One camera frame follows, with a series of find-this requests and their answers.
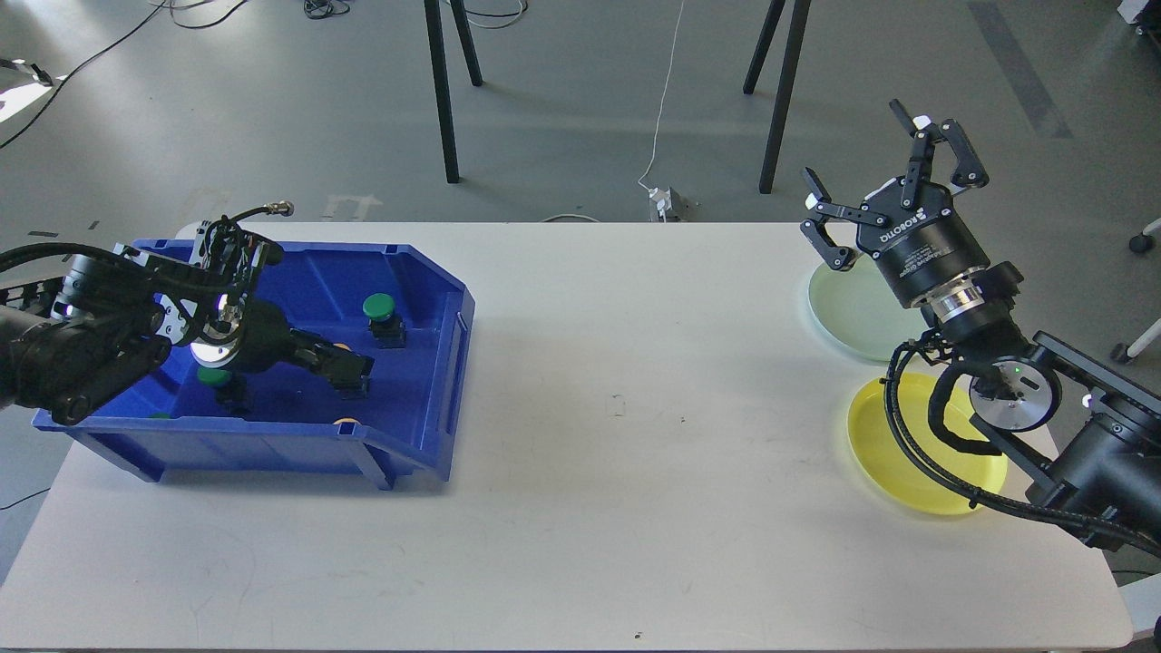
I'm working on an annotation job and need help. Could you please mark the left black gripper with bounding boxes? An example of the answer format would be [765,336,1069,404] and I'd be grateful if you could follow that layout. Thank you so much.
[192,300,375,387]

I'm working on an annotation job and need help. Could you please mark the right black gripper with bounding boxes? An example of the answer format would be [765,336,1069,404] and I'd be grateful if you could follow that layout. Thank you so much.
[801,99,991,309]

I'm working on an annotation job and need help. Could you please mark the green push button front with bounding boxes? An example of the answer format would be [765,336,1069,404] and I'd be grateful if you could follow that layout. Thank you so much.
[196,366,250,414]

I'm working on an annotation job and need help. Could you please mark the green push button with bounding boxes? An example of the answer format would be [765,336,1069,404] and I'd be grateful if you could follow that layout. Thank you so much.
[362,292,408,349]
[196,366,250,414]

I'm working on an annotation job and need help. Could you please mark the yellow push button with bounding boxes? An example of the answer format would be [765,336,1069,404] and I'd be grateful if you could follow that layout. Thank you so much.
[327,343,375,400]

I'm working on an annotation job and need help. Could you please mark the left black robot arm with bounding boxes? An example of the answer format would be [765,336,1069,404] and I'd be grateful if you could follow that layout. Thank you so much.
[1,201,374,425]

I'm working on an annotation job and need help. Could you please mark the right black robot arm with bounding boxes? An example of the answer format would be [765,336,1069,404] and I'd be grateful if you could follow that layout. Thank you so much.
[801,100,1160,555]

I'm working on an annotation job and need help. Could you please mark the green push button back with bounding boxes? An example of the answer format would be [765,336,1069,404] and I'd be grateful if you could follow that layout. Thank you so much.
[362,292,408,349]

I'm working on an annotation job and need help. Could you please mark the light green plate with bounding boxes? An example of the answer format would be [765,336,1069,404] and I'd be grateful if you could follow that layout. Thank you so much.
[807,257,926,363]

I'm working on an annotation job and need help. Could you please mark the yellow plate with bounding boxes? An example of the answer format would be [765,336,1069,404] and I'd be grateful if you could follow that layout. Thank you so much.
[848,373,1010,517]

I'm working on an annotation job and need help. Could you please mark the blue plastic bin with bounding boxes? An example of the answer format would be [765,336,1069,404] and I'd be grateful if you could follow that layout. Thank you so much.
[33,241,475,491]

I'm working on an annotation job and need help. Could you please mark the black tripod legs right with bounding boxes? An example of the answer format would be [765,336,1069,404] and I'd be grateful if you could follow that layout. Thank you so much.
[743,1,812,195]

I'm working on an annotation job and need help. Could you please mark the black tripod legs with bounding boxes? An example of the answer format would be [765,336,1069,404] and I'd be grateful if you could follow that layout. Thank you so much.
[743,1,812,195]
[424,0,484,184]

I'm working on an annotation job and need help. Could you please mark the white power adapter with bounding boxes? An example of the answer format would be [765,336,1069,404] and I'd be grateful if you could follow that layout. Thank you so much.
[648,187,688,223]

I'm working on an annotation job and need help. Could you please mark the black tripod legs left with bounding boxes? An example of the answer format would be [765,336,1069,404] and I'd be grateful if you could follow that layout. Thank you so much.
[424,0,484,184]

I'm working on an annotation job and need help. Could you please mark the white cable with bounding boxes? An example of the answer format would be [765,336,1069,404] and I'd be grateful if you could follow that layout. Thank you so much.
[639,0,687,193]

